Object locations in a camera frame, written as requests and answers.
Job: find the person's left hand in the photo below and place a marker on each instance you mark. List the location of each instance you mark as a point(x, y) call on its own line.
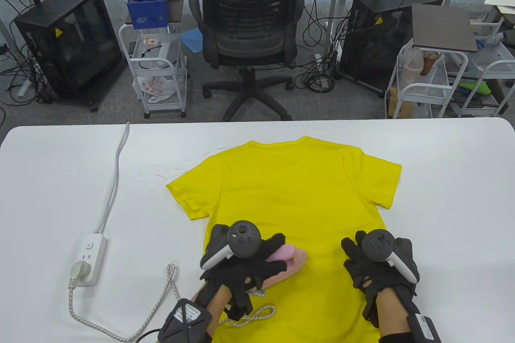
point(237, 272)

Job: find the person's right hand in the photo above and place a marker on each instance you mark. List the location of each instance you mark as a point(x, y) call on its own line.
point(364, 270)

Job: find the grey white controller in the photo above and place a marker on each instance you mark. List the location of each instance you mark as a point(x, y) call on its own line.
point(376, 244)
point(243, 236)

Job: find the pink electric iron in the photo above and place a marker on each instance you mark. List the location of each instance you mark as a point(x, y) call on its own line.
point(295, 258)

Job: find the yellow t-shirt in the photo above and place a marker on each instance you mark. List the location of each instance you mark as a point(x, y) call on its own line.
point(301, 174)

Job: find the person's right forearm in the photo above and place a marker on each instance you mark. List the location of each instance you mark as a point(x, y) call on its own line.
point(392, 313)

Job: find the black wrist sensor box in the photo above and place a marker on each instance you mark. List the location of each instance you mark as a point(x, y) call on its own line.
point(424, 329)

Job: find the brown paper bag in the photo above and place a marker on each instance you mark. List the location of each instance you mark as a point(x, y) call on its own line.
point(402, 107)

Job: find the white metal cart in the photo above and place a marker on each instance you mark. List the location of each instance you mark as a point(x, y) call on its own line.
point(495, 65)
point(180, 77)
point(418, 87)

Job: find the white table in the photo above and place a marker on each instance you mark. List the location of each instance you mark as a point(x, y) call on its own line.
point(60, 178)

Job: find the white printed plastic bag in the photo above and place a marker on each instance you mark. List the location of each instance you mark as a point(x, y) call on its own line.
point(155, 85)

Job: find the translucent plastic jug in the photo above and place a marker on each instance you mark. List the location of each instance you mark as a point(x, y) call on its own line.
point(412, 69)

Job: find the green plastic item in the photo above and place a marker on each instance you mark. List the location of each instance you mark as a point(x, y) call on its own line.
point(476, 87)

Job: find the brown coffee cup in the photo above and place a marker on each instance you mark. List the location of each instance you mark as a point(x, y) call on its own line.
point(427, 63)

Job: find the black computer case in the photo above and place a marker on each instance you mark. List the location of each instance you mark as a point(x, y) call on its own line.
point(374, 49)
point(68, 45)

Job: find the black mesh office chair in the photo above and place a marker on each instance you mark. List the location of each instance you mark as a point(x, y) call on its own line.
point(251, 37)

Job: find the blue cloth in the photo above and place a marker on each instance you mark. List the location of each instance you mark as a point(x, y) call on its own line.
point(191, 39)

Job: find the dark brown board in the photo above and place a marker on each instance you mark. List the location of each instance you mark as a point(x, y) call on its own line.
point(442, 25)

